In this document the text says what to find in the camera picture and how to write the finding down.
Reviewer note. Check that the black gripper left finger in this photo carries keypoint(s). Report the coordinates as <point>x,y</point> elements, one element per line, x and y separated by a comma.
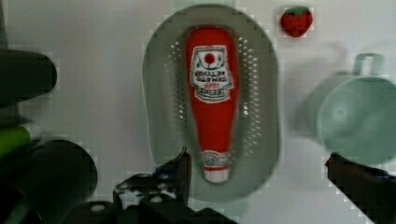
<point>172,179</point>

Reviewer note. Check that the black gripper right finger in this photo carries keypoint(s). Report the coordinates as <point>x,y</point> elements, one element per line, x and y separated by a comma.
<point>372,190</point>

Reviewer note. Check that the red plush ketchup bottle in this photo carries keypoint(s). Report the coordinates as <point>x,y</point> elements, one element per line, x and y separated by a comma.
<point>212,66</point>

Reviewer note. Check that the green mug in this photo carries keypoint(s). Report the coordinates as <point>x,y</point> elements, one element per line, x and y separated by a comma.
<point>354,114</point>

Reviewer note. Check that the large black cup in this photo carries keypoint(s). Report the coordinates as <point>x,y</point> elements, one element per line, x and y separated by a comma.
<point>44,186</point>

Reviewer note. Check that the green marker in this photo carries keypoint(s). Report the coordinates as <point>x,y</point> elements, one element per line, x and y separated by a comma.
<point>18,137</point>

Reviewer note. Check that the small black cup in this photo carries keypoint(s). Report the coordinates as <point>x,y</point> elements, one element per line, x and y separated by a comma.
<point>24,75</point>

